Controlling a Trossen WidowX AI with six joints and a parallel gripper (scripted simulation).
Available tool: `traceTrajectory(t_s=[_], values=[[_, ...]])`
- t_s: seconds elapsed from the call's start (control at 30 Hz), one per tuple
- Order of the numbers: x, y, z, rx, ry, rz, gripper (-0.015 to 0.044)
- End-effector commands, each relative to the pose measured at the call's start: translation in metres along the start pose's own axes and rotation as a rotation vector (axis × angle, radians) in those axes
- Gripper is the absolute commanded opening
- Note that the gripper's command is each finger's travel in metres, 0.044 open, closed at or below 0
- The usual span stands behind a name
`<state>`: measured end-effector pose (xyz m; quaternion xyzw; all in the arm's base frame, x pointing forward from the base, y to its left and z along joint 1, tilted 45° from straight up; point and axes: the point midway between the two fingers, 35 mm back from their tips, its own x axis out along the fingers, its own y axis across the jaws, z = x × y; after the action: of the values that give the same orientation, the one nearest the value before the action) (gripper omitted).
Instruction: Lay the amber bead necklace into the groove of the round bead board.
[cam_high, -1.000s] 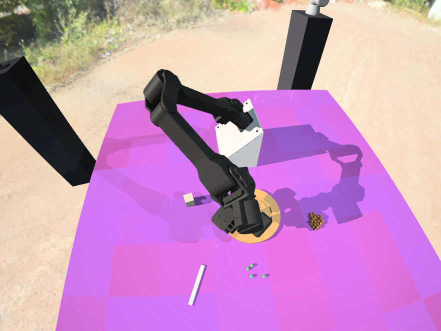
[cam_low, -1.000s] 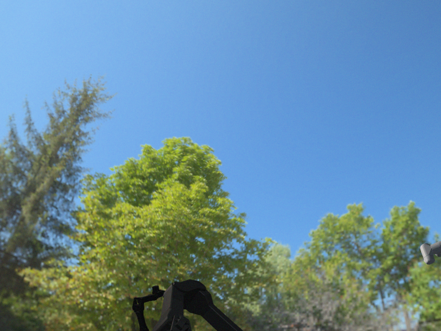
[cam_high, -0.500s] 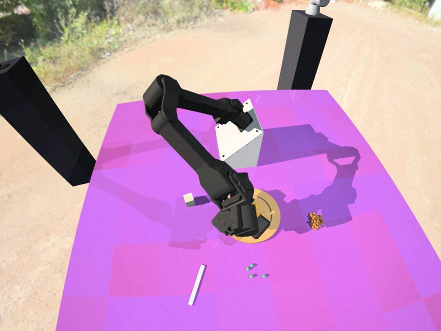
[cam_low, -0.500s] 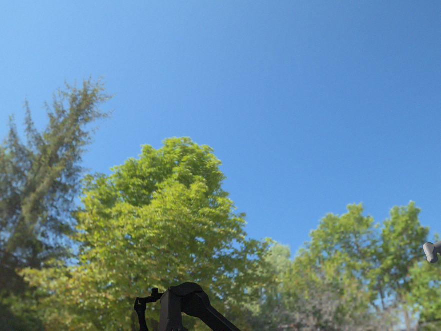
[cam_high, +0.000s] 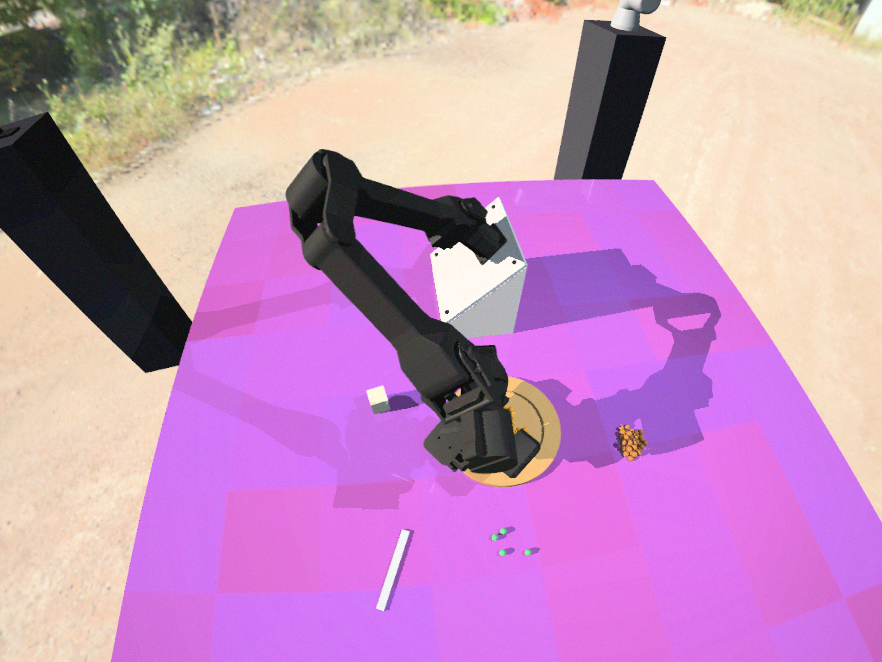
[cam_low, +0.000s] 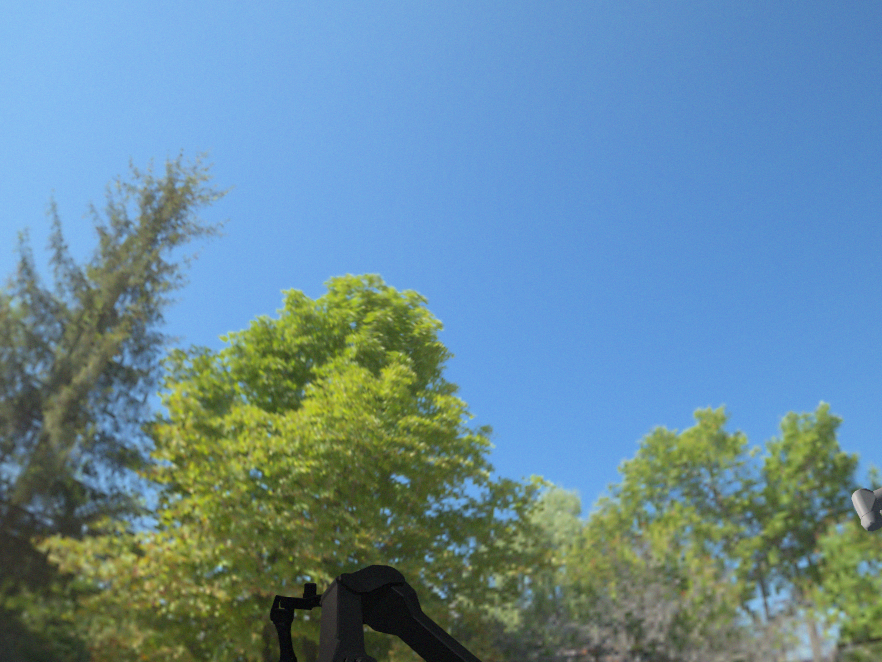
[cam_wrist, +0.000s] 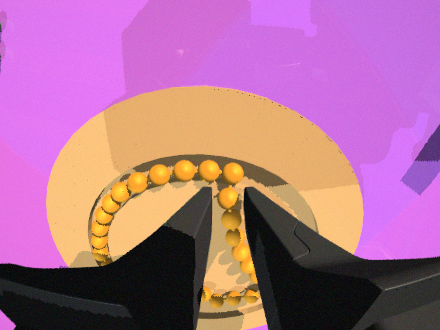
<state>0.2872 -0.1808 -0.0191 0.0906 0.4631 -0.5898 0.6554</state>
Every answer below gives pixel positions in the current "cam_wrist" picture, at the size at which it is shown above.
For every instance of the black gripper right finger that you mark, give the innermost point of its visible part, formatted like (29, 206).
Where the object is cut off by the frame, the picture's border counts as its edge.
(308, 283)

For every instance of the light orange round board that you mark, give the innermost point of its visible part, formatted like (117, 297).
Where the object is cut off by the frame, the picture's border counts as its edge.
(284, 156)

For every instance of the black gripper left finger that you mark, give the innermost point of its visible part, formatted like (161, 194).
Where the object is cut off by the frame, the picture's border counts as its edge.
(155, 286)

